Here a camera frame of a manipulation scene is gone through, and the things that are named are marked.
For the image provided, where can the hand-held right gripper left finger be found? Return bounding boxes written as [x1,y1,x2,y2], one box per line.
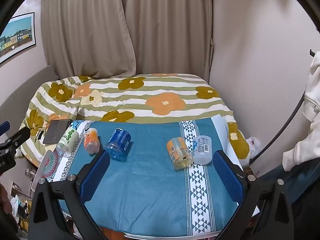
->
[29,150,111,240]

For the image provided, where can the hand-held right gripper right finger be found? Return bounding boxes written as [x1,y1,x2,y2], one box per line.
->
[212,149,295,240]

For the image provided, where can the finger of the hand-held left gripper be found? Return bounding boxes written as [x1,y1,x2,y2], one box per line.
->
[0,121,11,137]
[0,126,31,156]

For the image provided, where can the small orange print cup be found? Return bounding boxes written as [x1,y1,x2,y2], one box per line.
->
[84,127,100,154]

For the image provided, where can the blue plastic cup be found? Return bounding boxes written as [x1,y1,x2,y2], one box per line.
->
[104,128,132,162]

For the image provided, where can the frosted white cup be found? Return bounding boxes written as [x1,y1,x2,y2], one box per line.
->
[192,135,213,165]

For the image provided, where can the clear cup with green dots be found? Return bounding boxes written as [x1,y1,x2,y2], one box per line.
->
[56,128,80,153]

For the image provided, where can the orange label clear cup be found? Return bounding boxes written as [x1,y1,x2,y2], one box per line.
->
[166,137,193,171]

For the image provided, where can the person's left forearm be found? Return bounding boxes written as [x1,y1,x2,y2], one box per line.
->
[0,184,13,228]

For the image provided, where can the grey tablet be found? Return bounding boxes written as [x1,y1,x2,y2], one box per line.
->
[43,119,73,145]

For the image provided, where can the white plastic bag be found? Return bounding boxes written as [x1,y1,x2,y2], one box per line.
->
[246,137,260,158]

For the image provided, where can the mandala print mat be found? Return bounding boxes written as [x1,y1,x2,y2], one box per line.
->
[40,150,62,180]

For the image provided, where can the blue patterned tablecloth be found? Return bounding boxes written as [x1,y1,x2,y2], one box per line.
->
[41,117,259,238]

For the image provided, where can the blue jeans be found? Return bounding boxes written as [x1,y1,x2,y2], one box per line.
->
[260,160,320,205]

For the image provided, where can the dark curved hoop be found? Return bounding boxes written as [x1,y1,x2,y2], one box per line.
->
[250,91,306,159]

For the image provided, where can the floral striped blanket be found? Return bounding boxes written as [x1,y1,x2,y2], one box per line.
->
[21,73,250,167]

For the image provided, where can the white hooded garment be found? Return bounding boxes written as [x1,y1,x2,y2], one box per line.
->
[282,55,320,170]

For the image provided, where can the beige curtain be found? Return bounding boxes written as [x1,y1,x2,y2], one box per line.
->
[41,0,137,80]
[119,0,215,80]

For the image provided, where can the wall poster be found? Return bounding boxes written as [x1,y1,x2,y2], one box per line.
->
[0,12,37,64]

